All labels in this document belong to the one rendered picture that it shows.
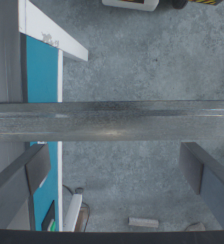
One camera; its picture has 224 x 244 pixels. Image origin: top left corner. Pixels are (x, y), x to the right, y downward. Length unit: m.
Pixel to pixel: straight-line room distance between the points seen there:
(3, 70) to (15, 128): 0.09
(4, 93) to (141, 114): 0.22
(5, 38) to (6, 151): 0.19
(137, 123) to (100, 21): 0.84
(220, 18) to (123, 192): 1.17
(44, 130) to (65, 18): 0.86
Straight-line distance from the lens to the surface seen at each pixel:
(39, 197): 0.46
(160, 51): 1.04
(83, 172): 1.20
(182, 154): 0.17
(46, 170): 0.17
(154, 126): 0.26
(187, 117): 0.27
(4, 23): 0.33
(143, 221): 1.42
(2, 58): 0.32
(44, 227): 0.53
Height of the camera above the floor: 1.01
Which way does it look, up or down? 75 degrees down
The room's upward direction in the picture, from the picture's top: 175 degrees counter-clockwise
